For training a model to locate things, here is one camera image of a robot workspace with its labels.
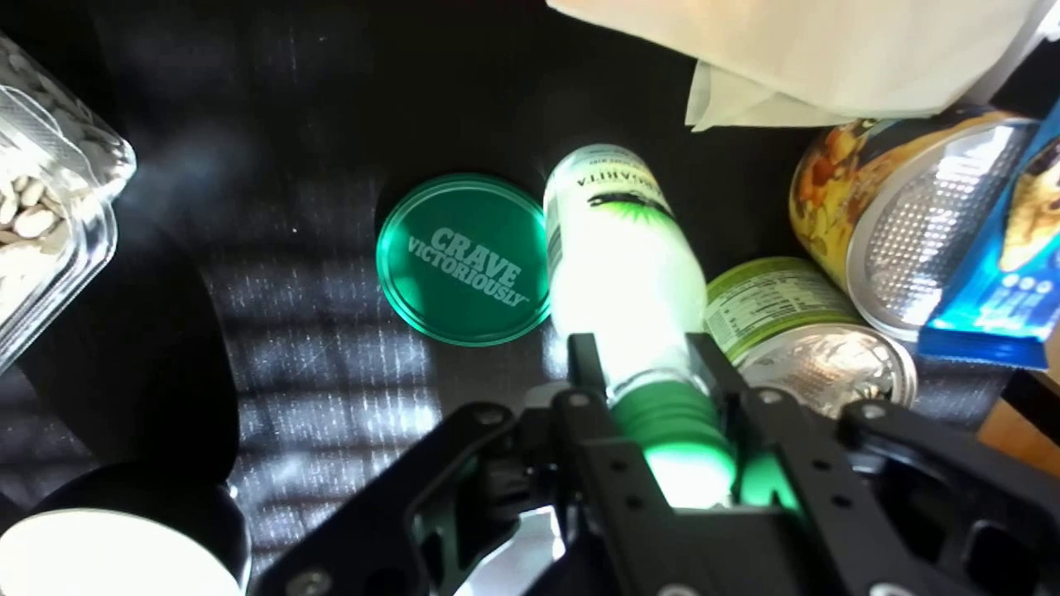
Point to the clear plastic seed container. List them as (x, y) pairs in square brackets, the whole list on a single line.
[(44, 220)]

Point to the white bowl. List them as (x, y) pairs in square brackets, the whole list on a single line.
[(101, 558)]

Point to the tin can yellow label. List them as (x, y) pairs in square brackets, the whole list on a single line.
[(881, 209)]

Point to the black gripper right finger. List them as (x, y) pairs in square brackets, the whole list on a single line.
[(881, 507)]

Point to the tin can green label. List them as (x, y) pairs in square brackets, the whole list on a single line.
[(795, 320)]

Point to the beige paper envelope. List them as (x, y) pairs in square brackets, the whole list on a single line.
[(817, 44)]

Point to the green round Crave lid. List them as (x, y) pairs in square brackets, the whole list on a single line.
[(466, 267)]

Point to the black tablecloth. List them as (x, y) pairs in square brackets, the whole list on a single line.
[(332, 111)]

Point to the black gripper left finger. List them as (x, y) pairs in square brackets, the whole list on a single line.
[(498, 485)]

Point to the clear bottle green cap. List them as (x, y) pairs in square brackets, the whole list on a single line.
[(623, 275)]

